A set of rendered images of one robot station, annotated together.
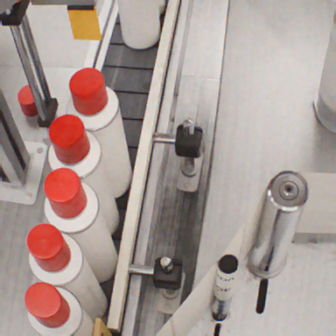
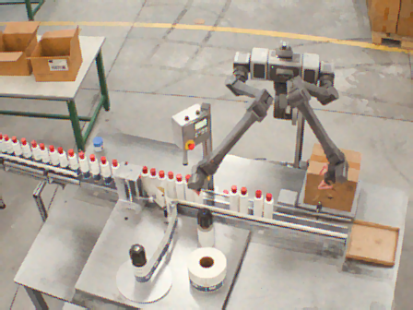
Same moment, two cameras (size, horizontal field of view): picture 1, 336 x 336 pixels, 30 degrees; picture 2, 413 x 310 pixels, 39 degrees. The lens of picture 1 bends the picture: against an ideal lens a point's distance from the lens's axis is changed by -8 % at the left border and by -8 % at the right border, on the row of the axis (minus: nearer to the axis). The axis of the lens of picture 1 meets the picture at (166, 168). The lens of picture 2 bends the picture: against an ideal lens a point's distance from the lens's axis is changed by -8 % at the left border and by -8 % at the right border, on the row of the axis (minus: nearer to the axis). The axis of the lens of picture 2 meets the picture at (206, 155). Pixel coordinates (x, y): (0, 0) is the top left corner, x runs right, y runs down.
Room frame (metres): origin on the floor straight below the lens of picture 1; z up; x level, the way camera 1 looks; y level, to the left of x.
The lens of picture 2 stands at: (0.66, -2.23, 3.64)
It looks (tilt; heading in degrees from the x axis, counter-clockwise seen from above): 46 degrees down; 96
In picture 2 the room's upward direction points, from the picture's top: 3 degrees counter-clockwise
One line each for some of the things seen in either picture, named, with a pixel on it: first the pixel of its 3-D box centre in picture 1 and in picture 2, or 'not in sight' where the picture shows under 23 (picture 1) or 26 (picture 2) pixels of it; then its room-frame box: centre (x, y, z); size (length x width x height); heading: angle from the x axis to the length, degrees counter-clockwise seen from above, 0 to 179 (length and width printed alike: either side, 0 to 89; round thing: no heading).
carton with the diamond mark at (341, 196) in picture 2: not in sight; (333, 177); (1.12, 0.19, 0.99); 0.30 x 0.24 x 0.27; 167
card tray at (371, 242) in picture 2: not in sight; (373, 242); (1.37, -0.18, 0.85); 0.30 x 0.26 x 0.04; 166
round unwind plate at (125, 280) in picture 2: not in sight; (143, 279); (0.09, -0.49, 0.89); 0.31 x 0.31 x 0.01
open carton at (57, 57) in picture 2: not in sight; (55, 52); (-0.89, 1.44, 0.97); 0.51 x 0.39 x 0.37; 89
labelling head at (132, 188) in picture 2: not in sight; (132, 185); (-0.03, 0.06, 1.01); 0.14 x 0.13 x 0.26; 166
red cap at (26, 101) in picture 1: (30, 100); not in sight; (0.49, 0.18, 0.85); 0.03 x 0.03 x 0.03
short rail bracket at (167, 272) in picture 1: (153, 275); not in sight; (0.22, 0.02, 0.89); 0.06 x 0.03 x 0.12; 76
